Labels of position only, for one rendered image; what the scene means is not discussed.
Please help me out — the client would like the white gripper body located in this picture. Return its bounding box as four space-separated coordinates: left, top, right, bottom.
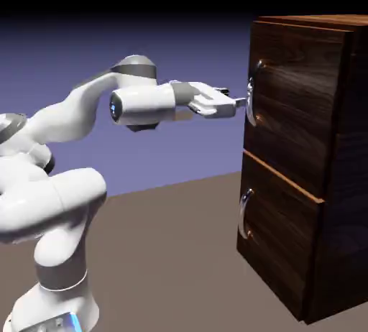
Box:
186 81 239 119

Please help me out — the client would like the curved silver door handle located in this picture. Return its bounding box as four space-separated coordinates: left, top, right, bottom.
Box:
245 59 267 128
237 188 256 241

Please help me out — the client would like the dark wood cabinet door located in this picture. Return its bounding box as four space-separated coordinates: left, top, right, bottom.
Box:
243 20 355 200
236 149 326 323

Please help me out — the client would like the dark wood cabinet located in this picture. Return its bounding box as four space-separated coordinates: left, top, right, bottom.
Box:
236 14 368 326

